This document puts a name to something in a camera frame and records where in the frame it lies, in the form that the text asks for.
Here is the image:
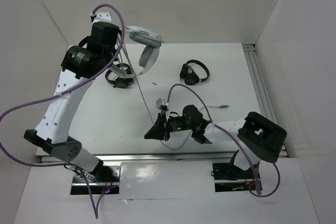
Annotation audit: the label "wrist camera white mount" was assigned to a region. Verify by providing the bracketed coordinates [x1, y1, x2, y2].
[90, 12, 112, 23]
[155, 98, 169, 112]

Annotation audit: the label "black headphones left side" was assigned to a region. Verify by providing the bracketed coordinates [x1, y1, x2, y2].
[104, 63, 134, 89]

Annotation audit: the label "grey headphone cable with plug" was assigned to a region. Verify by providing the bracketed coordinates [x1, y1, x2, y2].
[119, 42, 229, 151]

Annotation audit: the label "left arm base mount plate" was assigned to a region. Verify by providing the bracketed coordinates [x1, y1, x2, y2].
[67, 163, 121, 195]

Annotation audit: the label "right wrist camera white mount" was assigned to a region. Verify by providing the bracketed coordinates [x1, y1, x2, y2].
[155, 98, 169, 112]

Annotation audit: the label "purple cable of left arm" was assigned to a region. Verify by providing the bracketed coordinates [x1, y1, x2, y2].
[0, 3, 125, 219]

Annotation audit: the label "white grey over-ear headphones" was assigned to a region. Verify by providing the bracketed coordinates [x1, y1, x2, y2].
[109, 25, 165, 79]

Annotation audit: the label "black headphones right side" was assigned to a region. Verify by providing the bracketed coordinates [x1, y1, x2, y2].
[179, 59, 210, 86]

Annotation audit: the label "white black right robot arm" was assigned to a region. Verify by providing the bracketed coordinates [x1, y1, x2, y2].
[144, 105, 287, 178]

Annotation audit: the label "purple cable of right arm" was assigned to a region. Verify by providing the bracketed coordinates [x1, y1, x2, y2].
[166, 84, 281, 198]

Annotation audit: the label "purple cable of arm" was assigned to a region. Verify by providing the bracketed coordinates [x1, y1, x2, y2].
[166, 84, 281, 198]
[0, 3, 125, 219]

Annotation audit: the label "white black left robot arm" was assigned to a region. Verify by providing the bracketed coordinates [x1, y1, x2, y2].
[24, 22, 121, 182]

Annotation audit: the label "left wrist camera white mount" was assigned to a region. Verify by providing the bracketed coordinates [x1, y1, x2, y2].
[90, 12, 112, 23]

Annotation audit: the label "black headphones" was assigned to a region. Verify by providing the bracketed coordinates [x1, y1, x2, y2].
[104, 63, 134, 89]
[179, 59, 210, 86]

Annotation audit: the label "aluminium rail at right wall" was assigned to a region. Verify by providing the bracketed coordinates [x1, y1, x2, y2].
[243, 44, 279, 130]

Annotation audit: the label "aluminium rail at table front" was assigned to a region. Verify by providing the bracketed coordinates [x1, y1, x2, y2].
[40, 150, 288, 168]

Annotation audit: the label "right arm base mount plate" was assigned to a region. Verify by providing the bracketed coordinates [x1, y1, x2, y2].
[211, 163, 256, 193]

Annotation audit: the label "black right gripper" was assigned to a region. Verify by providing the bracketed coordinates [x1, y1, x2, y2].
[145, 110, 195, 141]

